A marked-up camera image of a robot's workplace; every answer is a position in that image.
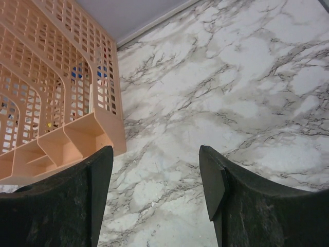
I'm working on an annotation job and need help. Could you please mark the blue box in organizer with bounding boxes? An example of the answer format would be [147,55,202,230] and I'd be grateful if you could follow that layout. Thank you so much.
[71,65,83,79]

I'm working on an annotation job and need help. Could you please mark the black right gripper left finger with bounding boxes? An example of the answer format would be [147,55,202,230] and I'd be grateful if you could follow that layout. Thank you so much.
[1,146,114,246]

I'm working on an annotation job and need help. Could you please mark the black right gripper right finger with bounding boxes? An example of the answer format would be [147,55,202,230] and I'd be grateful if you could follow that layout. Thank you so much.
[199,146,328,246]

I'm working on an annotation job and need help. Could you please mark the peach plastic desk organizer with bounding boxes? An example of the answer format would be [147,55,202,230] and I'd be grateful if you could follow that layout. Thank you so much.
[1,1,126,185]

